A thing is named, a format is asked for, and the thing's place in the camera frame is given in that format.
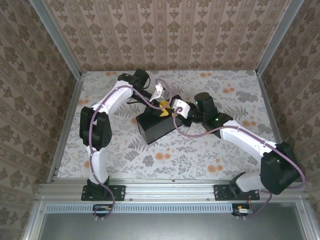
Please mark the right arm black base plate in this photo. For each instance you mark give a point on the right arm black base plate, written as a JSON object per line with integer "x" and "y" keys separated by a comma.
{"x": 222, "y": 192}

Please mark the black connector board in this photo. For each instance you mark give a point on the black connector board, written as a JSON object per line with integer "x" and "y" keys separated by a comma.
{"x": 241, "y": 211}
{"x": 102, "y": 210}

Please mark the grey metal panel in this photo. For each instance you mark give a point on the grey metal panel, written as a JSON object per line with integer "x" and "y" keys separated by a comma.
{"x": 162, "y": 227}

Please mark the aluminium side rail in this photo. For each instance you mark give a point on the aluminium side rail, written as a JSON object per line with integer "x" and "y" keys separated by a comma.
{"x": 66, "y": 125}
{"x": 263, "y": 83}

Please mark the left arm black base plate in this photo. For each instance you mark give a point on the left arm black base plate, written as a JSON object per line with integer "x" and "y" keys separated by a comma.
{"x": 117, "y": 192}

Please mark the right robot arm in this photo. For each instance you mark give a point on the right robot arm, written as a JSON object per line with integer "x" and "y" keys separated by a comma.
{"x": 275, "y": 172}

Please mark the floral table cover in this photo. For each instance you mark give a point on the floral table cover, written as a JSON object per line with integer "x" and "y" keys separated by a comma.
{"x": 175, "y": 162}

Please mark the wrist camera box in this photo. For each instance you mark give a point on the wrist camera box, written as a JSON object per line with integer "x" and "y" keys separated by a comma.
{"x": 185, "y": 106}
{"x": 157, "y": 95}

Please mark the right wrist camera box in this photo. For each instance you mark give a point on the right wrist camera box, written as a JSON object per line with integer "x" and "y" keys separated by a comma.
{"x": 185, "y": 106}

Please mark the aluminium frame post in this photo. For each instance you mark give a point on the aluminium frame post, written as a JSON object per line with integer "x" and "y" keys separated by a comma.
{"x": 278, "y": 37}
{"x": 57, "y": 37}

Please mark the black box with painting print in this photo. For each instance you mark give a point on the black box with painting print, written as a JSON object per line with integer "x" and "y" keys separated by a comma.
{"x": 155, "y": 130}

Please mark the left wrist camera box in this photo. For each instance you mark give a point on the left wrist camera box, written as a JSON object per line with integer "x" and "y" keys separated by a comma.
{"x": 157, "y": 95}

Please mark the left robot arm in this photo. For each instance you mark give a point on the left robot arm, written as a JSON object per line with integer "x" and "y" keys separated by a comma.
{"x": 98, "y": 160}

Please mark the aluminium mounting rail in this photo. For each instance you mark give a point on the aluminium mounting rail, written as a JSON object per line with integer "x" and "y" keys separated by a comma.
{"x": 170, "y": 191}

